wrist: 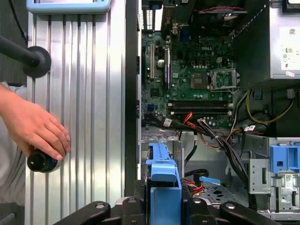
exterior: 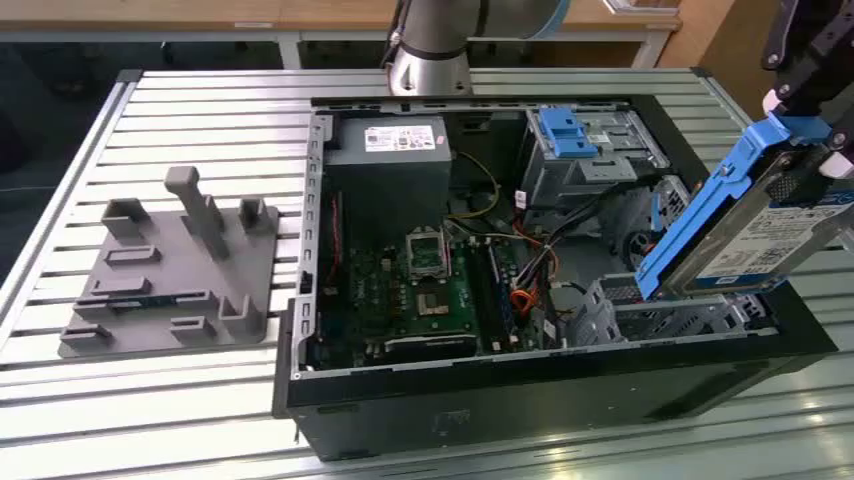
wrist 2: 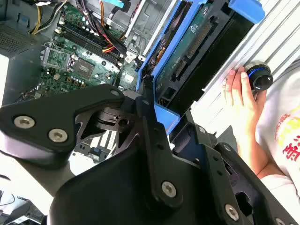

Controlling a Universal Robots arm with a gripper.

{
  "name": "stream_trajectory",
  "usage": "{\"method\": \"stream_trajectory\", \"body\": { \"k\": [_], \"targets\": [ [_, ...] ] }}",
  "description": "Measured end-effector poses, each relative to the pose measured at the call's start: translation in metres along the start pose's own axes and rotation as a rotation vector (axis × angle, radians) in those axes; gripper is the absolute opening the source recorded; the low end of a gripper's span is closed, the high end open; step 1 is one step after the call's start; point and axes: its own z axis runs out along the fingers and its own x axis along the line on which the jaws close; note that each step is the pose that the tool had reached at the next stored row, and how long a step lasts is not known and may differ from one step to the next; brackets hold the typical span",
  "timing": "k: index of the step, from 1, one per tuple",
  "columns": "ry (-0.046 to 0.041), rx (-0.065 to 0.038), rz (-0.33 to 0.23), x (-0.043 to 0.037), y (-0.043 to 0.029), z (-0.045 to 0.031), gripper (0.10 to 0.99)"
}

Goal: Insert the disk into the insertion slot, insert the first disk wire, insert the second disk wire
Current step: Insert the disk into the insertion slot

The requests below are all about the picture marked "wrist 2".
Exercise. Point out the person's hand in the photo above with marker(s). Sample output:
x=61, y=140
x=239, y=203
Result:
x=241, y=103

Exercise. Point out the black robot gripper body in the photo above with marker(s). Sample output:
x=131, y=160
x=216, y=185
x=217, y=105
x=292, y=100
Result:
x=112, y=192

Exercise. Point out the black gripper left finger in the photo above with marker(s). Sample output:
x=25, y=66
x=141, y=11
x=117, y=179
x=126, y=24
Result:
x=47, y=117

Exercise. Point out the hard disk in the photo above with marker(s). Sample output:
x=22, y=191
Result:
x=187, y=58

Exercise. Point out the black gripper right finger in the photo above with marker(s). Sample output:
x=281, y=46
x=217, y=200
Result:
x=236, y=178

